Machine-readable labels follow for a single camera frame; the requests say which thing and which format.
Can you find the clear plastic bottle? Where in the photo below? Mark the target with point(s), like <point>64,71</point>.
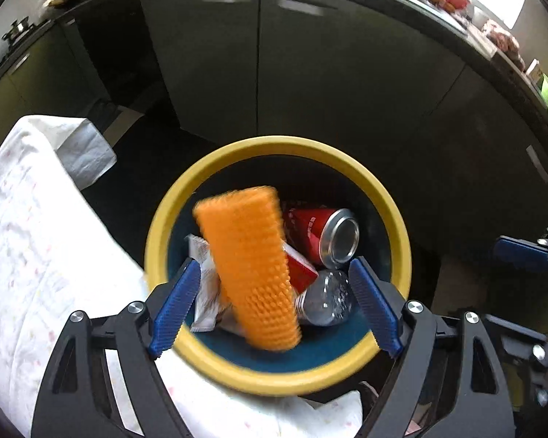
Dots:
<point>326,299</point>

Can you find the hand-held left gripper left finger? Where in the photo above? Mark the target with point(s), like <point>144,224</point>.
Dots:
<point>173,315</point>

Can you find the yellow trash bin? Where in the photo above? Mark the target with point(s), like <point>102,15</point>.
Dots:
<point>274,376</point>

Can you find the orange foam net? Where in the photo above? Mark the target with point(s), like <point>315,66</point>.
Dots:
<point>251,264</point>

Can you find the red and white carton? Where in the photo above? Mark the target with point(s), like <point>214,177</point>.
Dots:
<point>535,71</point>

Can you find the red packet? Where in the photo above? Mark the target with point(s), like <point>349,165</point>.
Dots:
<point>299,267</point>

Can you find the white snack wrapper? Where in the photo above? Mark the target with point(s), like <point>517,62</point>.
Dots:
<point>205,283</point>

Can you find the red drink can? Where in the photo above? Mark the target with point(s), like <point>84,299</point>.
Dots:
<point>319,232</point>

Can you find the white printed cloth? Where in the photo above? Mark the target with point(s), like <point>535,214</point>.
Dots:
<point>32,255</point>

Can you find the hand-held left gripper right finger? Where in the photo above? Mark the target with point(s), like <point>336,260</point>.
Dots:
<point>376,310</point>

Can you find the dark kitchen base cabinet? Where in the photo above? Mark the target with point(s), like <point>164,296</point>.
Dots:
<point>310,77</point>

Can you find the gas stove burner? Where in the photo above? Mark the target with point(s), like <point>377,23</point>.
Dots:
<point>18,29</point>

